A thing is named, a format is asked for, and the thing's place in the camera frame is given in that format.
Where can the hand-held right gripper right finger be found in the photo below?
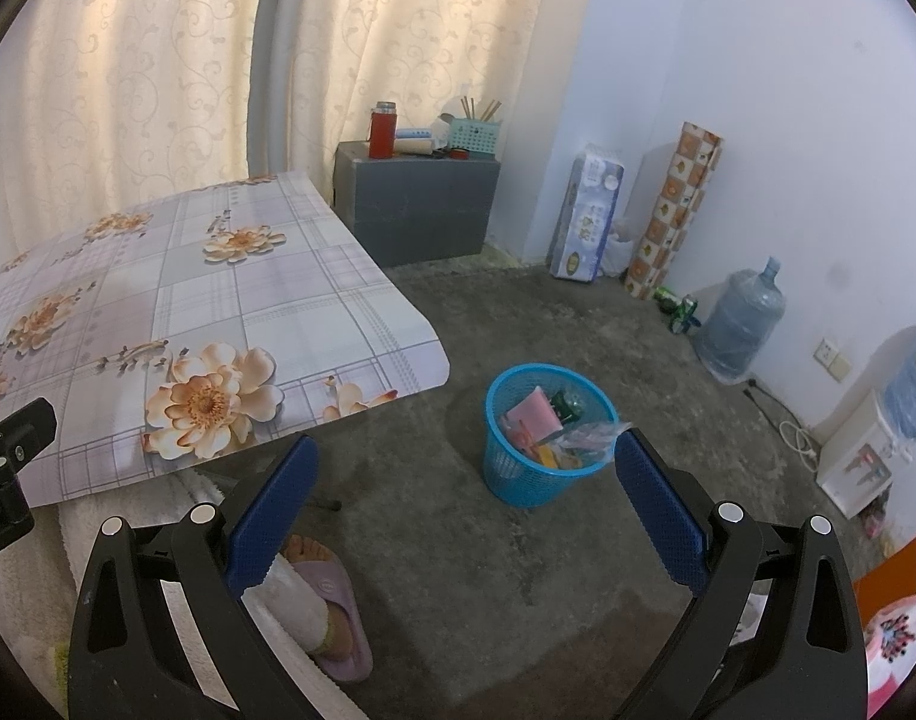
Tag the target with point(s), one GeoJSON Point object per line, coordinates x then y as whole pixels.
{"type": "Point", "coordinates": [660, 517]}

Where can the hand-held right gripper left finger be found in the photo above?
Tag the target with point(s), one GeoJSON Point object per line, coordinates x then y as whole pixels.
{"type": "Point", "coordinates": [272, 514]}

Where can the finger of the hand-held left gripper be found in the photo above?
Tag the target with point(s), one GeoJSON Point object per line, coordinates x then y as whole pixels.
{"type": "Point", "coordinates": [19, 431]}

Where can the clear zip bag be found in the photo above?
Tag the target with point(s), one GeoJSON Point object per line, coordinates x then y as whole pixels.
{"type": "Point", "coordinates": [593, 436]}

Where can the blue plastic wastebasket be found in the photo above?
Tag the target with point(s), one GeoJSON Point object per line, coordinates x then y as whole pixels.
{"type": "Point", "coordinates": [510, 476]}

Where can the pink sponge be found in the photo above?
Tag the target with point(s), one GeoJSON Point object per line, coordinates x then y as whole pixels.
{"type": "Point", "coordinates": [534, 412]}

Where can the person's foot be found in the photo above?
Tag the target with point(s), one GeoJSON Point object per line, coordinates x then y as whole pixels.
{"type": "Point", "coordinates": [312, 551]}

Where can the purple slipper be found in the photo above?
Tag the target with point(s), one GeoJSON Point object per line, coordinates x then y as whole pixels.
{"type": "Point", "coordinates": [345, 630]}

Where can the white water dispenser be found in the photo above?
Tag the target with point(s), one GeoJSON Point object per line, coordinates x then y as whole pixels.
{"type": "Point", "coordinates": [863, 457]}

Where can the blue water jug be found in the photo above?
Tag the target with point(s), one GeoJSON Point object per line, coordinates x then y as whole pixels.
{"type": "Point", "coordinates": [743, 322]}

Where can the orange board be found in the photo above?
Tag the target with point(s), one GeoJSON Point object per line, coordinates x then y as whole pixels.
{"type": "Point", "coordinates": [889, 581]}

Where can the pink floral cushion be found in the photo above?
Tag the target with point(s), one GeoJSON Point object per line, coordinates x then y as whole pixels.
{"type": "Point", "coordinates": [904, 645]}

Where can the orange checkered roll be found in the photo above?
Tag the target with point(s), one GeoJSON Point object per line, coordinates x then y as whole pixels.
{"type": "Point", "coordinates": [675, 217]}

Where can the toilet paper pack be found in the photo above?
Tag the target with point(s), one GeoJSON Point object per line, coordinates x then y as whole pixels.
{"type": "Point", "coordinates": [587, 217]}

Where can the grey cabinet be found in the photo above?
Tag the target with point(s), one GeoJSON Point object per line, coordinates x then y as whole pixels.
{"type": "Point", "coordinates": [420, 210]}

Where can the cream patterned curtain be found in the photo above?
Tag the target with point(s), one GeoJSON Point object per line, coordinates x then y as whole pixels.
{"type": "Point", "coordinates": [128, 90]}
{"type": "Point", "coordinates": [428, 37]}

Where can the red thermos bottle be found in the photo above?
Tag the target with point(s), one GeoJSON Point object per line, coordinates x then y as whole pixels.
{"type": "Point", "coordinates": [381, 135]}

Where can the small red black container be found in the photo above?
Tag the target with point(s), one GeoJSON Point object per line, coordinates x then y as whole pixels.
{"type": "Point", "coordinates": [458, 154]}

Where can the teal utensil basket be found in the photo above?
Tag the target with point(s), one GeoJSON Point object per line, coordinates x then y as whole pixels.
{"type": "Point", "coordinates": [474, 139]}

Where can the wooden chopsticks bundle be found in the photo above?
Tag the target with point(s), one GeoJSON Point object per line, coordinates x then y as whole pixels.
{"type": "Point", "coordinates": [488, 111]}

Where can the wall socket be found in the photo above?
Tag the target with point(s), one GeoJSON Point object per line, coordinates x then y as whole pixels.
{"type": "Point", "coordinates": [833, 358]}

